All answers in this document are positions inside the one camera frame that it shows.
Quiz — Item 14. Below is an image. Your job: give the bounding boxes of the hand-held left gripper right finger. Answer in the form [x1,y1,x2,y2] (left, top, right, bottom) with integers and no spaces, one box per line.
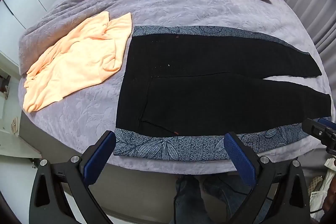
[224,131,312,224]

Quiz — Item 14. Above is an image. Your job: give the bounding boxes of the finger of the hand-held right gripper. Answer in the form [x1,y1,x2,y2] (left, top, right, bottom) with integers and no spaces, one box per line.
[301,117,336,139]

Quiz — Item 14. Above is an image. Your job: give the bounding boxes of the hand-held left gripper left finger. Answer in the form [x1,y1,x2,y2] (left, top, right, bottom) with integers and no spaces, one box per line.
[28,130,117,224]

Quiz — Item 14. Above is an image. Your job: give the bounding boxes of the black pants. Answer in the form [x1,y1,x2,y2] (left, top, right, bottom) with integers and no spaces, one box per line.
[116,34,332,136]

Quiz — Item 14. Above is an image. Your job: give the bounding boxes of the lavender embossed blanket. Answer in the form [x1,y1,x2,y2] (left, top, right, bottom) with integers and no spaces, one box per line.
[18,0,333,174]

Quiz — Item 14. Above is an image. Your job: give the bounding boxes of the cream tote bag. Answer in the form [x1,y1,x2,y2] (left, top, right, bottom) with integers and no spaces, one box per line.
[308,158,336,215]

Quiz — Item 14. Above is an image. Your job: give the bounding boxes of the blue-grey leaf patterned cloth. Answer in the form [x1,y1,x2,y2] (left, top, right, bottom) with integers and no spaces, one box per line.
[113,25,332,161]

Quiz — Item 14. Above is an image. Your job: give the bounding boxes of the person's legs in jeans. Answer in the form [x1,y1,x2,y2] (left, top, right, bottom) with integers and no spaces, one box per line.
[173,174,265,224]

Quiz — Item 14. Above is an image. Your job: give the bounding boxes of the peach garment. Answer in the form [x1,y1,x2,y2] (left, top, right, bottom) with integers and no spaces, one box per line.
[23,11,132,113]

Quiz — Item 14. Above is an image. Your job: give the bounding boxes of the white side cabinet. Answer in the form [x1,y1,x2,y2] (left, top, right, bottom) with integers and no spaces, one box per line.
[0,53,42,164]

